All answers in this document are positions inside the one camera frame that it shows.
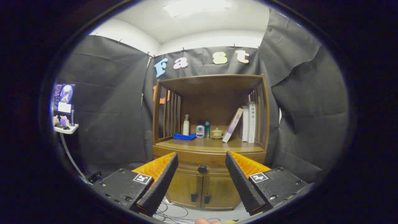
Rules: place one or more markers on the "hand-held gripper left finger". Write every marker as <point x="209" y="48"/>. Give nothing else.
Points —
<point x="161" y="183"/>

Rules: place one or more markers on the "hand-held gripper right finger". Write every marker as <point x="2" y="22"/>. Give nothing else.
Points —
<point x="242" y="183"/>

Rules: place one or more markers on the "brown wooden drawer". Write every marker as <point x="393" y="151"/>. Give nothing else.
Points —
<point x="202" y="158"/>

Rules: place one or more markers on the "wooden countertop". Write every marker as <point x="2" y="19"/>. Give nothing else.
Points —
<point x="208" y="144"/>

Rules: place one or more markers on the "brown wooden cabinet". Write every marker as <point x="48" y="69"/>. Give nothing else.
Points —
<point x="214" y="93"/>

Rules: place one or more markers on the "yellow tape piece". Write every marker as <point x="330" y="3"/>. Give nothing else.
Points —
<point x="231" y="221"/>

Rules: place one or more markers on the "dark patterned book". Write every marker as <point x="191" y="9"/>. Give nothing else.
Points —
<point x="240" y="133"/>

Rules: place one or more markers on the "blue folded cloth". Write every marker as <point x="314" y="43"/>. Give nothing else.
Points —
<point x="183" y="136"/>

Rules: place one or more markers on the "white book black spine print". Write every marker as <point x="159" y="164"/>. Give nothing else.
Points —
<point x="251" y="130"/>

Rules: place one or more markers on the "beige lidded tea cup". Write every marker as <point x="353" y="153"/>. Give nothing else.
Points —
<point x="216" y="133"/>

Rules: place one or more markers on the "purple white book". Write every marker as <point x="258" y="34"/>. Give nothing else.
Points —
<point x="232" y="126"/>

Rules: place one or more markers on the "plain white book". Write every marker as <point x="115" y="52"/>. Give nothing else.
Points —
<point x="245" y="124"/>

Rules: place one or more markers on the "white pump bottle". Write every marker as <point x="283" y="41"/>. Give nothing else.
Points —
<point x="186" y="127"/>

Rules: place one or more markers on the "teal slim bottle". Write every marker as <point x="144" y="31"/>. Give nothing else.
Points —
<point x="207" y="129"/>

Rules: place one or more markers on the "white blue-capped lotion bottle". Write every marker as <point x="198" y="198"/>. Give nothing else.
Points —
<point x="200" y="130"/>

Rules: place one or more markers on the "black floor device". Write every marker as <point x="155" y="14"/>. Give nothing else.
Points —
<point x="94" y="177"/>

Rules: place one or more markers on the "black backdrop cloth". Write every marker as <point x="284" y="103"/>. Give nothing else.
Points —
<point x="108" y="109"/>

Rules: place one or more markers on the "grey curved pole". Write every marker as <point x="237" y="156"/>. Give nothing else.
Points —
<point x="70" y="157"/>

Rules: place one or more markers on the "small purple box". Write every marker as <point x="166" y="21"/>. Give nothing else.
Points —
<point x="64" y="120"/>

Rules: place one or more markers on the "ceiling light panel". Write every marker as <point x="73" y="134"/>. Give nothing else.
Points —
<point x="196" y="6"/>

